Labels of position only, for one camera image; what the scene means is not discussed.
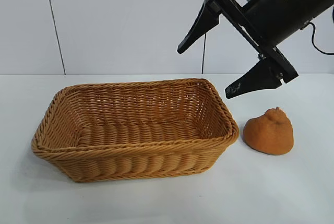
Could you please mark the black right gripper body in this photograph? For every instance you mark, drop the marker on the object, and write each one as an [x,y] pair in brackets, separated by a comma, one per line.
[279,17]

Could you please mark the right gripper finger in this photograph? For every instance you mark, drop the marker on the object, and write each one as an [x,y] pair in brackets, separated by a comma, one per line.
[206,21]
[258,80]

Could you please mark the wrinkled orange fruit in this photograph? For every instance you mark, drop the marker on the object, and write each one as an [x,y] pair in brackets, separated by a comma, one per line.
[268,135]

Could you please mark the woven wicker basket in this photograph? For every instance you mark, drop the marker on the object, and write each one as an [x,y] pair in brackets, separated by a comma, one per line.
[135,156]

